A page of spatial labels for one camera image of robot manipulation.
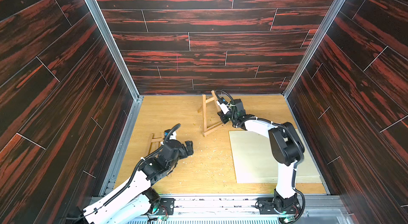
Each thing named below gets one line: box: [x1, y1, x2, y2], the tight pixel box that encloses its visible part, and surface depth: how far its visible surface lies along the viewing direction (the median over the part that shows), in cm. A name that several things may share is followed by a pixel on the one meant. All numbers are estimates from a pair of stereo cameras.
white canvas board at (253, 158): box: [228, 130, 320, 179], surface depth 90 cm
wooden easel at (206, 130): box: [197, 89, 224, 137], surface depth 95 cm
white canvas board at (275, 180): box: [236, 176, 323, 184], surface depth 84 cm
